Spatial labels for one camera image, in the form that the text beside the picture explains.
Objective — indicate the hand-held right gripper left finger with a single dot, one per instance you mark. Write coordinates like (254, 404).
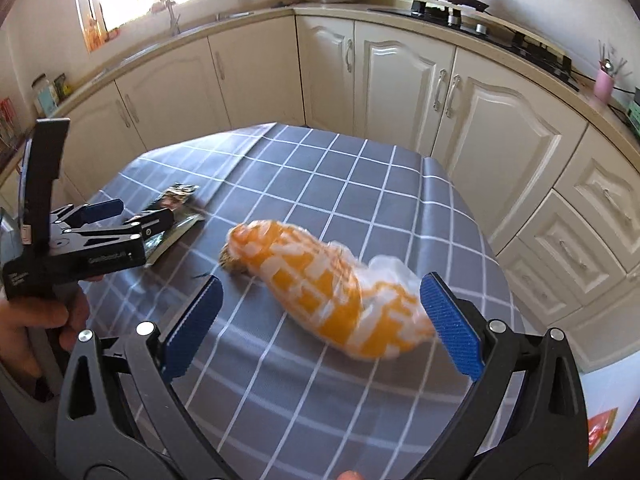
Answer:
(192, 335)

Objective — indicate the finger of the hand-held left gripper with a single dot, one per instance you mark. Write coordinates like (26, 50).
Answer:
(102, 210)
(150, 227)

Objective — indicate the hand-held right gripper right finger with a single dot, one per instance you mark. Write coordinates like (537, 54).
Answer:
(452, 327)

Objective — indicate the dark green foil wrapper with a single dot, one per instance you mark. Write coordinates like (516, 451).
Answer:
(177, 235)

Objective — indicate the dark printed snack wrapper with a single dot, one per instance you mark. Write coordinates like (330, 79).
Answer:
(176, 196)

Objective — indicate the orange white patterned plastic bag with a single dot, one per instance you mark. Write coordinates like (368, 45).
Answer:
(320, 285)

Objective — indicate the person's left hand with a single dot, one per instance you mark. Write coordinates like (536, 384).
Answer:
(30, 312)

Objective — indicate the person's right hand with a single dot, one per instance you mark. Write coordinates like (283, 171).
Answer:
(350, 475)

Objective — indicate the clear storage jar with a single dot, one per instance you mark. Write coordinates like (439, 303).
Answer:
(45, 97)

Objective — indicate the dark small box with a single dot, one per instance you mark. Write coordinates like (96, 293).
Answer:
(62, 89)

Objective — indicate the grey checked tablecloth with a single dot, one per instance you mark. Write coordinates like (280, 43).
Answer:
(350, 185)

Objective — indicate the red orange printed packet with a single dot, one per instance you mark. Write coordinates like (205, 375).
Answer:
(602, 432)

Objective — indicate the cream kitchen cabinets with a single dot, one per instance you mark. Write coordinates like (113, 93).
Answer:
(500, 125)

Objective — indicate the steel kitchen faucet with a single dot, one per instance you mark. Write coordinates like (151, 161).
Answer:
(170, 10)

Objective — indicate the beige kitchen countertop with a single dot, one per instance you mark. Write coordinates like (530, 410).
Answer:
(210, 25)

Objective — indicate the steel sink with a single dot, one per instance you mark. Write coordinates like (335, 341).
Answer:
(235, 15)

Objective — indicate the green kitchen appliance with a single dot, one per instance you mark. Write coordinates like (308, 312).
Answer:
(635, 112)

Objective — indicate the pink utensil cup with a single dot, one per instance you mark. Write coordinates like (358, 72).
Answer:
(603, 85)

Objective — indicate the black gas stove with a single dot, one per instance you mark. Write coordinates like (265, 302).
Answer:
(500, 30)

